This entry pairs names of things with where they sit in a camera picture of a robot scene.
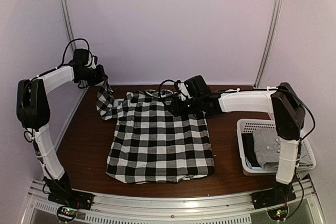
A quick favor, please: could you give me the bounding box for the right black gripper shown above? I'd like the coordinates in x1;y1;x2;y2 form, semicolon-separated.
169;96;203;116

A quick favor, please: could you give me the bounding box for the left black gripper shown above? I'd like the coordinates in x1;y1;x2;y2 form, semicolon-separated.
79;65;108;87

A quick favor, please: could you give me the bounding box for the black white plaid shirt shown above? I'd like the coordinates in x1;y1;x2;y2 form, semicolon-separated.
96;81;215;184

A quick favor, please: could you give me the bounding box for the white plastic laundry basket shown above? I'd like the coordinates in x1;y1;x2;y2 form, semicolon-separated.
236;118;317;177

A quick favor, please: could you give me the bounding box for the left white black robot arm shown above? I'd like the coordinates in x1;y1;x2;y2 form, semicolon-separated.
16;49;107;205

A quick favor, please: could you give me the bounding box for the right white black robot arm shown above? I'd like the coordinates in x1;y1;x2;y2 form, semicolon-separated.
169;75;306;204

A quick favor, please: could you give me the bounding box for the black folded shirt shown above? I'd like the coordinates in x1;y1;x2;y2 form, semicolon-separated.
241;133;260;168

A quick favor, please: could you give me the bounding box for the grey button shirt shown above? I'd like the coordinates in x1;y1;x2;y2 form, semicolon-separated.
252;129;316;171

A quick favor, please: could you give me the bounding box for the left circuit board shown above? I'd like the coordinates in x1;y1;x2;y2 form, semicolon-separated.
56;206;78;222

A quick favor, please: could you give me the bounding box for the circuit board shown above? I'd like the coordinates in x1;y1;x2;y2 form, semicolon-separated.
267;206;289;221
56;206;78;222

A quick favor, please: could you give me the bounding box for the right circuit board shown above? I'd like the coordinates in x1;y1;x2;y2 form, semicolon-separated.
267;206;289;221

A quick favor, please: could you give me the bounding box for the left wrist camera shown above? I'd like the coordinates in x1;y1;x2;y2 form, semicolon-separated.
87;55;98;69

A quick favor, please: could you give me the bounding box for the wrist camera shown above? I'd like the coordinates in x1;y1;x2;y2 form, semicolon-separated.
177;82;191;101
87;55;98;69

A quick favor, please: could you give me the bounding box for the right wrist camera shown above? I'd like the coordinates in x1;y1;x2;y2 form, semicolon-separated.
177;82;191;101

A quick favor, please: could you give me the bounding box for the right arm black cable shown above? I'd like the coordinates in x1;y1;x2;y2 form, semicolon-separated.
159;79;182;99

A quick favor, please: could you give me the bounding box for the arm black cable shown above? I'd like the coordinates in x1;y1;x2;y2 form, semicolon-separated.
159;79;182;99
60;38;91;65

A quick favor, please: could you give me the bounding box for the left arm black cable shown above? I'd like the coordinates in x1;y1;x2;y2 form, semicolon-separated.
60;38;91;65

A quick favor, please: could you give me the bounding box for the front aluminium rail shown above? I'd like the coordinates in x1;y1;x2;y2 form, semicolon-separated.
18;179;326;223

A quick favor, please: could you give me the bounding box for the left aluminium frame post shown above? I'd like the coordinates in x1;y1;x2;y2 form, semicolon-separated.
59;0;74;40

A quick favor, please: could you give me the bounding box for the aluminium frame post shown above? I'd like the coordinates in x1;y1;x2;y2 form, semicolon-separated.
254;0;283;88
59;0;74;40

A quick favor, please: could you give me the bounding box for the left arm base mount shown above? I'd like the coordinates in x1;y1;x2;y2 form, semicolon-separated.
48;188;93;210

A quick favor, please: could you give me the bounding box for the right aluminium frame post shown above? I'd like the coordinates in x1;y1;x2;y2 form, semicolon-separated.
254;0;283;88

